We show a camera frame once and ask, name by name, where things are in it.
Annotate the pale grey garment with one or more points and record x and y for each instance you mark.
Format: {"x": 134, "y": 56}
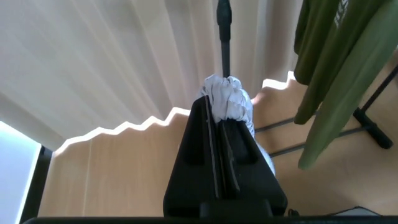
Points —
{"x": 227, "y": 99}

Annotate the black clothes rack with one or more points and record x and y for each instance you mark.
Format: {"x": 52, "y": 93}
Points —
{"x": 224, "y": 31}

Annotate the beige curtain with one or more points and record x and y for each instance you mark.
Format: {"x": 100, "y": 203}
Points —
{"x": 93, "y": 62}

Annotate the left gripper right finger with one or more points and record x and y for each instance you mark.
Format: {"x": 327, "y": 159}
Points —
{"x": 252, "y": 180}

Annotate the green printed T-shirt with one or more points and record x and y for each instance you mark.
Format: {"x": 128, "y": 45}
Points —
{"x": 342, "y": 77}

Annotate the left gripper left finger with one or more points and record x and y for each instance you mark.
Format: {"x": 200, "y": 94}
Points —
{"x": 192, "y": 174}

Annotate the window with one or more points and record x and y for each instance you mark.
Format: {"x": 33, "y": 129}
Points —
{"x": 15, "y": 174}

